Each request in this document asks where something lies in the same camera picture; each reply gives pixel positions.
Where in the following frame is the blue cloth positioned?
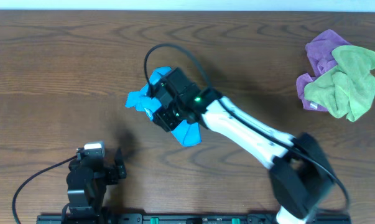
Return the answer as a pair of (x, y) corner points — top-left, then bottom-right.
(125, 67), (201, 147)

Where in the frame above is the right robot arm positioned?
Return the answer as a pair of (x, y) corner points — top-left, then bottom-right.
(149, 67), (335, 223)

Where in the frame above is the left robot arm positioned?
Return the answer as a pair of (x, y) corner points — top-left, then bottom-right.
(60, 148), (126, 224)

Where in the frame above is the purple cloth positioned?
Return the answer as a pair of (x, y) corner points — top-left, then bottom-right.
(296, 29), (350, 112)

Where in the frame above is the green cloth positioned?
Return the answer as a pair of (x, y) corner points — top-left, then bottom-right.
(304, 45), (375, 122)

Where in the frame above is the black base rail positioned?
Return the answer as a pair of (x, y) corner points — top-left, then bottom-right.
(36, 213), (352, 224)

